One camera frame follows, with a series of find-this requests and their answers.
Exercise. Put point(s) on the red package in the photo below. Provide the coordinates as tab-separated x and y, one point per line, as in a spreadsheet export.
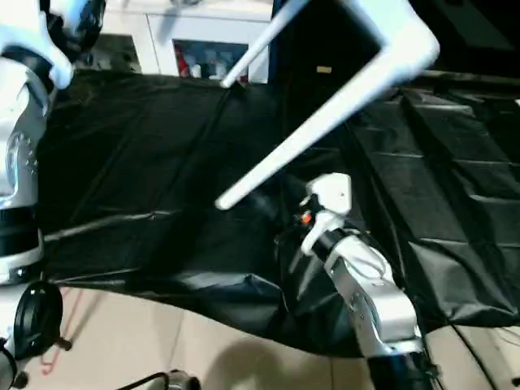
183	63

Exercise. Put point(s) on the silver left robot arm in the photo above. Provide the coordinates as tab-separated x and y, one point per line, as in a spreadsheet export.
20	162

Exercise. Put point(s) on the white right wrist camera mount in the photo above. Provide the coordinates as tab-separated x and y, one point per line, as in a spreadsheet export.
329	199

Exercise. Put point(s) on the dark brown rounded object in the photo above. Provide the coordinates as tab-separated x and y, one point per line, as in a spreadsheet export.
178	382

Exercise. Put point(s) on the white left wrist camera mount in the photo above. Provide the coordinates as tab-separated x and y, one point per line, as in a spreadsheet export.
36	32

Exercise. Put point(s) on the white plastic table leg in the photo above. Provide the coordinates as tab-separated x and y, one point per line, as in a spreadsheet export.
317	130
260	44

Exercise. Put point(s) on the white glass door cabinet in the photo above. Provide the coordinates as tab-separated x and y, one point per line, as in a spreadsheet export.
183	32

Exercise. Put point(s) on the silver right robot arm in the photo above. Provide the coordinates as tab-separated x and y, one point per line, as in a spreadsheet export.
373	292

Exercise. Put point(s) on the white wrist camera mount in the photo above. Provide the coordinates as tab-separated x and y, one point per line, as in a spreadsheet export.
36	32
329	199

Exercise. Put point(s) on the small yellow label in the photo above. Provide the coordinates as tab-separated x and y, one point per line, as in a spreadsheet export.
323	70

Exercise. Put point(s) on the black glossy mat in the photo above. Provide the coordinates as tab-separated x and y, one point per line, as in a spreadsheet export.
162	162

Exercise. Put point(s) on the black flat monitor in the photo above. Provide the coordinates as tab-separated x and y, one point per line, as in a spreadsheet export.
471	75

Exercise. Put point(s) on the small white cup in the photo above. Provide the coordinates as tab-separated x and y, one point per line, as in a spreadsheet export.
197	70

